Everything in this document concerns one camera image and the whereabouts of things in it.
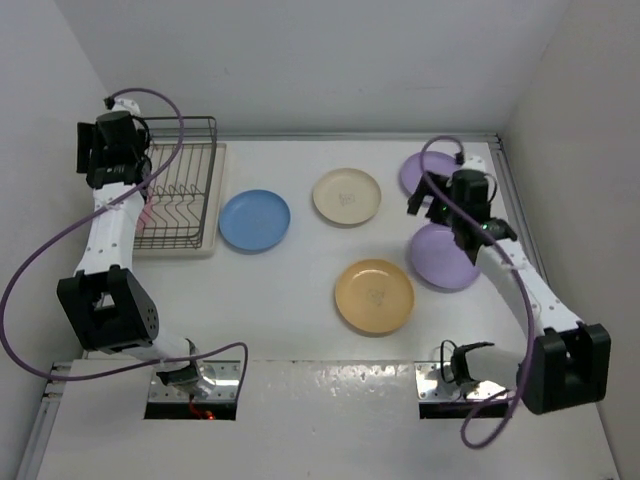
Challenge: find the purple plate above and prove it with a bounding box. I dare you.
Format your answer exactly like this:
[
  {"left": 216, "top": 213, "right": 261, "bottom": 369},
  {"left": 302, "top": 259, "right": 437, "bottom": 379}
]
[
  {"left": 409, "top": 223, "right": 480, "bottom": 291},
  {"left": 399, "top": 151, "right": 459, "bottom": 196}
]

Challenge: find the pink plate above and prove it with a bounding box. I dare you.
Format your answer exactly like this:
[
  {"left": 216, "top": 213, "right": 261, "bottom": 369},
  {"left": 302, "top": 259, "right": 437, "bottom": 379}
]
[{"left": 136, "top": 200, "right": 153, "bottom": 234}]

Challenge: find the cream plate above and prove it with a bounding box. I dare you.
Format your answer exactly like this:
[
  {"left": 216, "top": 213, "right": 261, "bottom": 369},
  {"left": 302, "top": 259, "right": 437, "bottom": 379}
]
[{"left": 312, "top": 168, "right": 382, "bottom": 226}]

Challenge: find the orange plate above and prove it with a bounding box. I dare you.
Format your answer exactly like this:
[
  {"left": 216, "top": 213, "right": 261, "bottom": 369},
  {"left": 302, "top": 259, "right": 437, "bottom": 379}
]
[{"left": 334, "top": 259, "right": 415, "bottom": 336}]

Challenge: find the blue plate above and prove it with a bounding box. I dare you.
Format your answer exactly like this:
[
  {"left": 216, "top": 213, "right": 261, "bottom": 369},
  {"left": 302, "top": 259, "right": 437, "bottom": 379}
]
[{"left": 218, "top": 189, "right": 291, "bottom": 253}]

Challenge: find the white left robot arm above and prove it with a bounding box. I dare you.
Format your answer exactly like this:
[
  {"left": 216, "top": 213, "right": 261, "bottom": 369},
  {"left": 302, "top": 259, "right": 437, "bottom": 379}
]
[{"left": 57, "top": 107, "right": 215, "bottom": 400}]

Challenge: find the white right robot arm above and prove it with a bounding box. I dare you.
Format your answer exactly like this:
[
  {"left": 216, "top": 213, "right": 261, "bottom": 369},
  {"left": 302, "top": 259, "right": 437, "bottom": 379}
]
[{"left": 407, "top": 168, "right": 612, "bottom": 415}]

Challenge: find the beige drip tray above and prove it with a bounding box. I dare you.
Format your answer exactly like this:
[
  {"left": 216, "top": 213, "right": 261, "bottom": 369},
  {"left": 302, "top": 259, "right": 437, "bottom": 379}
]
[{"left": 130, "top": 142, "right": 228, "bottom": 261}]

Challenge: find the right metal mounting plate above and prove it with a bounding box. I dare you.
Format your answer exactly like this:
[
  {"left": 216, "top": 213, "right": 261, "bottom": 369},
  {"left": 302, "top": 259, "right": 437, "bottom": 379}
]
[{"left": 414, "top": 361, "right": 508, "bottom": 403}]

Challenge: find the metal mounting plate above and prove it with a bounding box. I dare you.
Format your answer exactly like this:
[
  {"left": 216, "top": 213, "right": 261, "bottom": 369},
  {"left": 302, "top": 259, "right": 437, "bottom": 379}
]
[
  {"left": 414, "top": 361, "right": 508, "bottom": 403},
  {"left": 148, "top": 361, "right": 242, "bottom": 404}
]

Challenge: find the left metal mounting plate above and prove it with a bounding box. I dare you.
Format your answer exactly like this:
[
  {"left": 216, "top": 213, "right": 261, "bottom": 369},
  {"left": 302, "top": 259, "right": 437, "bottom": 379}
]
[{"left": 148, "top": 361, "right": 242, "bottom": 404}]

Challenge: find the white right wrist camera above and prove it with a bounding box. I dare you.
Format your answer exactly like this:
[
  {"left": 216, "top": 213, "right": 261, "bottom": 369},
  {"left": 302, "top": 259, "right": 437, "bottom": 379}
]
[{"left": 454, "top": 151, "right": 487, "bottom": 173}]

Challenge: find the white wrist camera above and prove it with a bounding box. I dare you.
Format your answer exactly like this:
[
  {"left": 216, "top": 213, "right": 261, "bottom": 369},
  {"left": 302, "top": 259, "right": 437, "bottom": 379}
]
[
  {"left": 103, "top": 97, "right": 141, "bottom": 116},
  {"left": 454, "top": 151, "right": 487, "bottom": 173}
]

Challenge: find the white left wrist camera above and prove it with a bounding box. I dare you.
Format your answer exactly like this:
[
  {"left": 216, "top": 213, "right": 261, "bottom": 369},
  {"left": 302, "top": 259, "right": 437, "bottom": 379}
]
[{"left": 103, "top": 97, "right": 141, "bottom": 116}]

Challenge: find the aluminium table edge rail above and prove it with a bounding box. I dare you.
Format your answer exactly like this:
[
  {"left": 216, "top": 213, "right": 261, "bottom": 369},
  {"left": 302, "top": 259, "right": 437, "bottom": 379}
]
[{"left": 487, "top": 134, "right": 548, "bottom": 282}]

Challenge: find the metal wire dish rack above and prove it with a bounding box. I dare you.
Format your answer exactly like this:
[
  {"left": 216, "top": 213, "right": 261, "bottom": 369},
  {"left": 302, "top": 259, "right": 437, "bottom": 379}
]
[{"left": 132, "top": 115, "right": 219, "bottom": 251}]

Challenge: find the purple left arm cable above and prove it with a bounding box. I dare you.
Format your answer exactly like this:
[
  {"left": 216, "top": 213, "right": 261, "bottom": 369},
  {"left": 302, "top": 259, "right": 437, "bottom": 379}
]
[{"left": 0, "top": 87, "right": 250, "bottom": 384}]

